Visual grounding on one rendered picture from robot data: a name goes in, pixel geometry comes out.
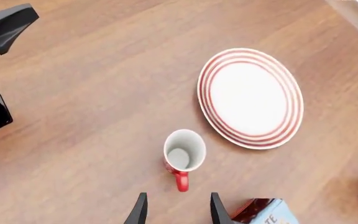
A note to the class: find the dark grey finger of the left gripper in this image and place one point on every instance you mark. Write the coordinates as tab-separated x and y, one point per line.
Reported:
5	28

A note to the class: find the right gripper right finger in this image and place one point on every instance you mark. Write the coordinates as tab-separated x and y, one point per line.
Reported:
218	213

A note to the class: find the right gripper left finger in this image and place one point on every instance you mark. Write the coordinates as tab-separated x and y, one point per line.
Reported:
139	212

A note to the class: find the red mug white inside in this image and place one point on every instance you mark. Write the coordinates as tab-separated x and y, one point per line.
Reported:
185	149

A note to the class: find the white plate with red rings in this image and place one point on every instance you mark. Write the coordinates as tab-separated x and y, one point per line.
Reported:
250	98

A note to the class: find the blue and brown food box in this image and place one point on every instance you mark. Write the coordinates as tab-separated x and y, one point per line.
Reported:
269	213

